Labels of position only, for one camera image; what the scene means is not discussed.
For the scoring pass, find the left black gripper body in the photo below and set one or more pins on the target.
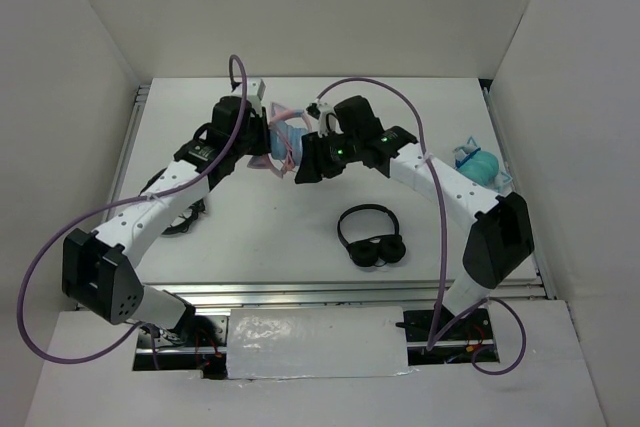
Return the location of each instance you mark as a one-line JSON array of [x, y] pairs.
[[254, 142]]

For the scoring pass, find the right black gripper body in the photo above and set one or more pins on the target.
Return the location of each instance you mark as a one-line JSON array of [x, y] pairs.
[[337, 152]]

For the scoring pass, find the pink blue cat-ear headphones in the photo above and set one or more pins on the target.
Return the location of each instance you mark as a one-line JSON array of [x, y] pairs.
[[286, 128]]

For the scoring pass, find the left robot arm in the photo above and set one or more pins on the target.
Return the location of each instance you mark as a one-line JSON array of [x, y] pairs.
[[99, 267]]

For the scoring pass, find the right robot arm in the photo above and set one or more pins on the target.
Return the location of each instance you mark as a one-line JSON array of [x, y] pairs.
[[498, 228]]

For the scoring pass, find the black on-ear headphones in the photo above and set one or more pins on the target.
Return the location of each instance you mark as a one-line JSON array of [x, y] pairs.
[[377, 250]]

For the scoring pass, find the teal cat-ear headphones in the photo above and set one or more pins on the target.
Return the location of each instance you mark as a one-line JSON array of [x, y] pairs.
[[480, 166]]

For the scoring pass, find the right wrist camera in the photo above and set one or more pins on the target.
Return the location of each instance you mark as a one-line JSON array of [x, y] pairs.
[[325, 116]]

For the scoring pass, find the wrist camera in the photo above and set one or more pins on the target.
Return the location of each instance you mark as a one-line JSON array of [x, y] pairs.
[[325, 116], [257, 92]]

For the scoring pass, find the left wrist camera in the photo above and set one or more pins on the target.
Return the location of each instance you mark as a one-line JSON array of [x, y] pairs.
[[257, 92]]

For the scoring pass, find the black headphones with cable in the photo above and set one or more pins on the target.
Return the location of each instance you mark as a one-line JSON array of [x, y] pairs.
[[183, 223]]

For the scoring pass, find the aluminium rail frame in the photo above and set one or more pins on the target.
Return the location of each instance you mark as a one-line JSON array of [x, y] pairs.
[[267, 239]]

